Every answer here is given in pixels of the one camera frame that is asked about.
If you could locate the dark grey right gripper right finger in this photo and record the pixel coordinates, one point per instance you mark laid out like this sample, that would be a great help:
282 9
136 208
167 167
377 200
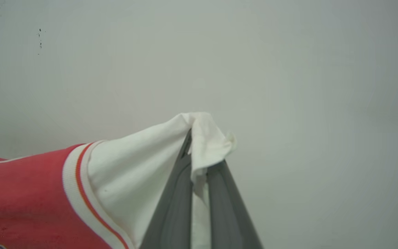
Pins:
228 214

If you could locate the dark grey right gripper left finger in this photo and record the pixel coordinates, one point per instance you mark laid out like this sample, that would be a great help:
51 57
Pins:
173 211

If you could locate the red and white shirt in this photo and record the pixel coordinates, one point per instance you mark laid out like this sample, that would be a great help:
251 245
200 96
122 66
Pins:
123 176

